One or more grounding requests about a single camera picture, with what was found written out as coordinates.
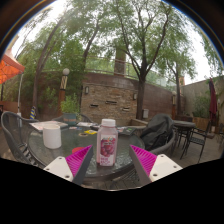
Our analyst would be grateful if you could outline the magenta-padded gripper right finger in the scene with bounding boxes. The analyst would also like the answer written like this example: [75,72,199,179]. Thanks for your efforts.
[128,144,184,187]

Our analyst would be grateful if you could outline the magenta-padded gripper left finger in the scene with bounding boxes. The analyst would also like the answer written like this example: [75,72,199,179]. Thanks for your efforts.
[43,144,95,187]

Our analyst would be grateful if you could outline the pink drink bottle white cap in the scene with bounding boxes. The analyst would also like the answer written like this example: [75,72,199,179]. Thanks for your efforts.
[96,118,119,167]

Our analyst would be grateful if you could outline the flat round red coaster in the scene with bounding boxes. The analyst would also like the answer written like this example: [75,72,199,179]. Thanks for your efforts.
[71,146,86,155]

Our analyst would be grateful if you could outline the white cup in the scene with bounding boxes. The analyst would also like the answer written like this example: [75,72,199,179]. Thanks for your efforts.
[42,123,63,150]

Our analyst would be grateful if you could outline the dark grey jacket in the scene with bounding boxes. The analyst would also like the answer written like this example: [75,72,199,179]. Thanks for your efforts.
[139,113,175,151]

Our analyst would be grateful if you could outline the black metal chair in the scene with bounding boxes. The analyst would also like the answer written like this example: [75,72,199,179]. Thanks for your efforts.
[179,120,213,160]

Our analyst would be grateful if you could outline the white picture book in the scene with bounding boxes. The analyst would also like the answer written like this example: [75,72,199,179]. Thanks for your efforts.
[29,120,69,132]

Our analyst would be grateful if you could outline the small yellow card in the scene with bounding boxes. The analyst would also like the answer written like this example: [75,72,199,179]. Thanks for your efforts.
[83,129,98,136]

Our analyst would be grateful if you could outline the dark board with cards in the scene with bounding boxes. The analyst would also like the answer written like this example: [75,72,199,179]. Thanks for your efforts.
[89,123,138,137]

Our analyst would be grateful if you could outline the grey mesh metal chair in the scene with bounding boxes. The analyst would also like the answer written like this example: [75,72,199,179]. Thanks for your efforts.
[51,113,94,124]
[0,111,44,168]

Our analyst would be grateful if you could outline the blue yellow striped pole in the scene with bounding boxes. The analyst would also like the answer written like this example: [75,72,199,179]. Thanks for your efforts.
[29,105,37,120]

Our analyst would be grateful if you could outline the potted green plant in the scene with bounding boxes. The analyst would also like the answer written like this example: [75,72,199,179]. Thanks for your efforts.
[60,93,82,126]

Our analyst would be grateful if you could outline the closed maroon parasol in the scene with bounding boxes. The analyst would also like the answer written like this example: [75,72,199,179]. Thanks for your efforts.
[208,77,218,126]

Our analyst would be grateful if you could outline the orange parasol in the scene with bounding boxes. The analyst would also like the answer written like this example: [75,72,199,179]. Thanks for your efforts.
[0,49,26,85]

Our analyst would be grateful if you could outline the wooden lamp post white globe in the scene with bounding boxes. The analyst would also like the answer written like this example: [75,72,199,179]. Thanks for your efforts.
[57,68,71,116]

